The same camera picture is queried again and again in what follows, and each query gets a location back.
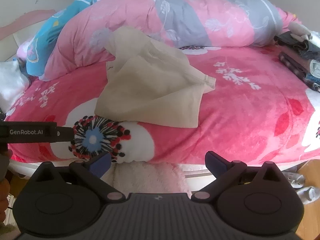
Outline plaid folded garment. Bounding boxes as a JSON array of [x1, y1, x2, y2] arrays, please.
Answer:
[[279, 52, 320, 93]]

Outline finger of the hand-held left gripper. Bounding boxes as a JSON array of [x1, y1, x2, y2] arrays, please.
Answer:
[[51, 127, 74, 142]]

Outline blue cartoon pillow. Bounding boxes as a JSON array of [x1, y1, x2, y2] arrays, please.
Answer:
[[26, 0, 98, 77]]

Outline pink floral bed blanket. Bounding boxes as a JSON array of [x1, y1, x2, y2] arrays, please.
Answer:
[[5, 46, 320, 165]]

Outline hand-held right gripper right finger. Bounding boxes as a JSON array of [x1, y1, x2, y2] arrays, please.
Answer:
[[191, 151, 284, 203]]

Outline beige pants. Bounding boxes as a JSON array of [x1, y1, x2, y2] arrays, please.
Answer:
[[94, 26, 217, 128]]

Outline person's left hand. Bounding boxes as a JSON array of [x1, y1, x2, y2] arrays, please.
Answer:
[[0, 179, 11, 224]]

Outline pink grey floral quilt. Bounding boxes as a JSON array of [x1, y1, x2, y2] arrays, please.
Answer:
[[40, 0, 300, 82]]

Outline grey beige cloth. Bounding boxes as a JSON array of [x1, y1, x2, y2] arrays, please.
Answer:
[[290, 21, 320, 42]]

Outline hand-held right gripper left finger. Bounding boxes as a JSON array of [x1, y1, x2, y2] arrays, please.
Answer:
[[35, 151, 126, 203]]

